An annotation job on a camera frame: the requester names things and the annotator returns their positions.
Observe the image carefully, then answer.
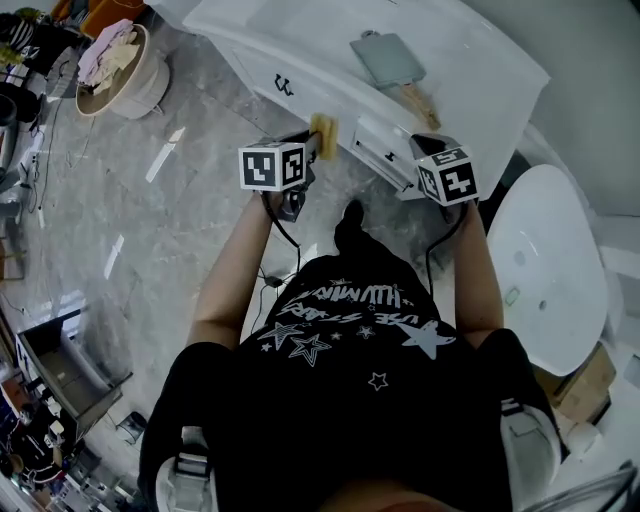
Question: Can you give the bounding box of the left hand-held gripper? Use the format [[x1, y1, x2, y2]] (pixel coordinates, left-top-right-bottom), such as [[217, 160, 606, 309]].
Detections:
[[238, 130, 324, 224]]

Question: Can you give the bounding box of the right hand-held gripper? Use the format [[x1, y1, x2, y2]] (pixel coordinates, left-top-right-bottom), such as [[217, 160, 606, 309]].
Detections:
[[408, 133, 480, 224]]

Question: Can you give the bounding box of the yellow scrubbing sponge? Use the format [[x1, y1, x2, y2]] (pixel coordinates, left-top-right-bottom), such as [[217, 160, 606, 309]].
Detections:
[[309, 113, 341, 162]]

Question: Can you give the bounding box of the grey square pan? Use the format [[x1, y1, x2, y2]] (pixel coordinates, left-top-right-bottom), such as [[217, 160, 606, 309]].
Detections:
[[348, 29, 442, 132]]

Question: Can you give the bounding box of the person's left forearm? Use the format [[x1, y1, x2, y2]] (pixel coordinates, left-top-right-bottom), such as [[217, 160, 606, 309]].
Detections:
[[185, 192, 281, 351]]

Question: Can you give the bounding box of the person's right forearm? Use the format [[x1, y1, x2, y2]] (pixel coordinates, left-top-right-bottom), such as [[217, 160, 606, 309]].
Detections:
[[452, 200, 506, 349]]

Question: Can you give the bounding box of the white cabinet drawer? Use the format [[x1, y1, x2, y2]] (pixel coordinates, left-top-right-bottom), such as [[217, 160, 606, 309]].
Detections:
[[349, 115, 417, 197]]

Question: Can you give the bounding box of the person's black trouser leg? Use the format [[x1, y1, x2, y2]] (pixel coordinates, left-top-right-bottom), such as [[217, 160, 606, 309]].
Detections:
[[333, 199, 396, 261]]

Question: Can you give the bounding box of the white cabinet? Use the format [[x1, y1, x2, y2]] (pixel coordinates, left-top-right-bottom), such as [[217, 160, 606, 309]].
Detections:
[[181, 0, 552, 202]]

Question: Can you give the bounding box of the white bathtub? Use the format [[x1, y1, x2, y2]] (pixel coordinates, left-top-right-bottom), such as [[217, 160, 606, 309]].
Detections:
[[485, 163, 611, 378]]

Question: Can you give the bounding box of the round beige side table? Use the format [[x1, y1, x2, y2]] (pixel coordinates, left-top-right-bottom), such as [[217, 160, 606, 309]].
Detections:
[[74, 22, 172, 121]]

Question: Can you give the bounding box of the pile of pink clothes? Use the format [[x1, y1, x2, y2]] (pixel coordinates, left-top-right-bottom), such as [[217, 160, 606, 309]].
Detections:
[[77, 18, 142, 95]]

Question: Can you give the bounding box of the person's black star-print shirt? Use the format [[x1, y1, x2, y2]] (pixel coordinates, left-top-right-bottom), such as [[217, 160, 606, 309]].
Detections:
[[137, 253, 571, 512]]

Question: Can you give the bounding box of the brown cardboard box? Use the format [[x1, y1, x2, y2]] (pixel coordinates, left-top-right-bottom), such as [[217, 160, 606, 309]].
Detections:
[[533, 341, 618, 426]]

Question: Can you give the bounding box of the orange seat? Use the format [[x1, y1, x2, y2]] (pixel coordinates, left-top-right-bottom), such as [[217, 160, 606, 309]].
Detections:
[[49, 0, 146, 41]]

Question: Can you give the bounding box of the white paper roll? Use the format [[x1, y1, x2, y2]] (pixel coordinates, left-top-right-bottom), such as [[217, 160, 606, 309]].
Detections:
[[564, 422, 602, 461]]

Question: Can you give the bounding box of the open grey box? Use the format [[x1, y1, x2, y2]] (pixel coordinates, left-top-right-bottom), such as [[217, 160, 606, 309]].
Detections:
[[15, 308, 134, 436]]

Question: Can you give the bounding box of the chrome tap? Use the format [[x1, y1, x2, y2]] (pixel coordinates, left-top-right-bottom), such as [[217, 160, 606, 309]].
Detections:
[[524, 459, 640, 512]]

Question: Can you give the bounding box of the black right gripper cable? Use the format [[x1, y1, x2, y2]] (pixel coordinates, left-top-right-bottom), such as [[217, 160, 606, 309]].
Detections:
[[424, 201, 471, 301]]

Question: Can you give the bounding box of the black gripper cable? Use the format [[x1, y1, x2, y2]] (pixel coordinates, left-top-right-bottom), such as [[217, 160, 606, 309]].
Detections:
[[424, 201, 471, 301], [259, 191, 303, 281]]

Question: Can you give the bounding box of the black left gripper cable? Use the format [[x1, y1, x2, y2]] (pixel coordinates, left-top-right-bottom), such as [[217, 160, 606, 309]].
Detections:
[[259, 191, 303, 281]]

